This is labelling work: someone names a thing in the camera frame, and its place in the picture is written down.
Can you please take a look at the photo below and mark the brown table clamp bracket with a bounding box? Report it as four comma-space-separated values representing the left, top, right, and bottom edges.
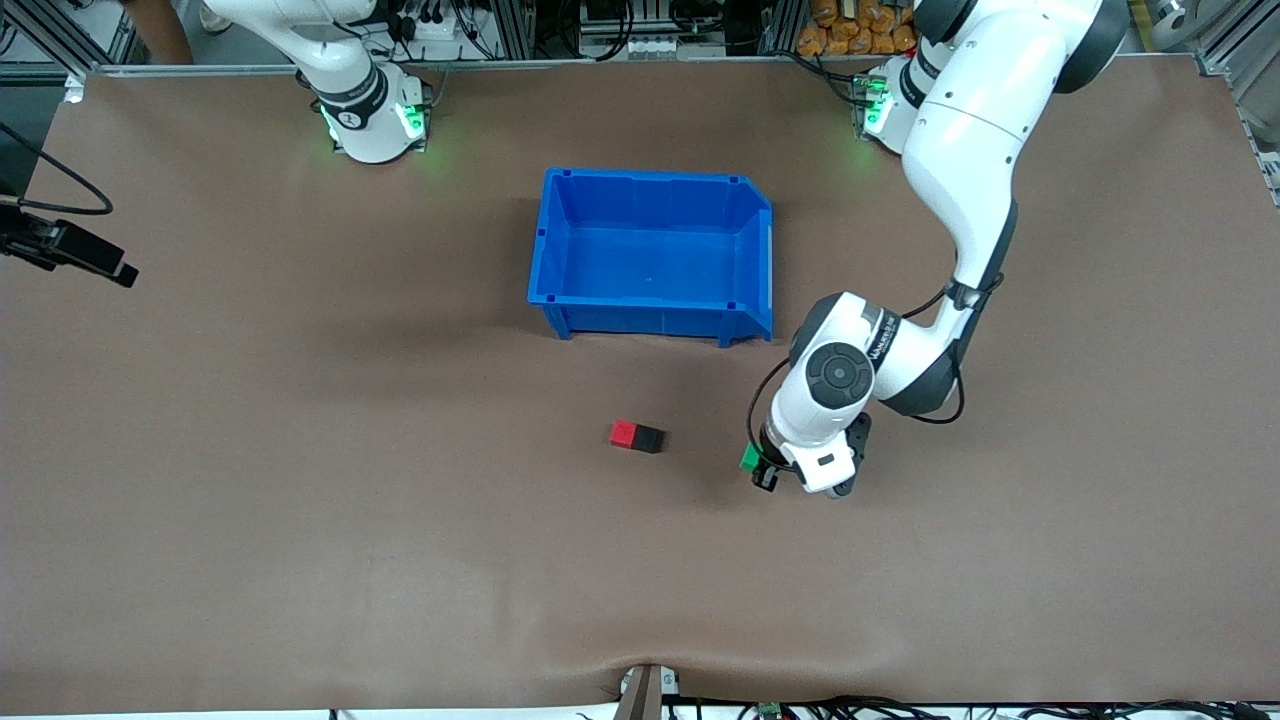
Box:
617, 663, 683, 720

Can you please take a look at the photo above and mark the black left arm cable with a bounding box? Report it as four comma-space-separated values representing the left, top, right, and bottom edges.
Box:
745, 283, 967, 471

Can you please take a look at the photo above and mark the aluminium frame strut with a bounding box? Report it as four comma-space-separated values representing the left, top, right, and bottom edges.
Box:
1200, 0, 1280, 211
0, 0, 131, 76

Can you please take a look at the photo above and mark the orange knobbly objects pile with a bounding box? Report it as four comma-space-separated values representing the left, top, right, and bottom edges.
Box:
797, 0, 921, 58

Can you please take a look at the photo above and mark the person bare limb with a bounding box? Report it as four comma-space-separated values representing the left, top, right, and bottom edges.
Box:
125, 0, 197, 65

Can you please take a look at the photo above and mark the white power strip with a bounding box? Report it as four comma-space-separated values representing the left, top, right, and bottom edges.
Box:
395, 5, 456, 43

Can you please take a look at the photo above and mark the blue plastic storage bin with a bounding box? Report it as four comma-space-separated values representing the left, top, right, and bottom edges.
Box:
527, 167, 776, 348

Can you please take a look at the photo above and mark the brown table mat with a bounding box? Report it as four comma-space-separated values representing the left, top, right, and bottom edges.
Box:
0, 55, 1280, 716

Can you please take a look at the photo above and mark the metal table edge rail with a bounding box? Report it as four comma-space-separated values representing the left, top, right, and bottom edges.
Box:
85, 55, 1231, 77

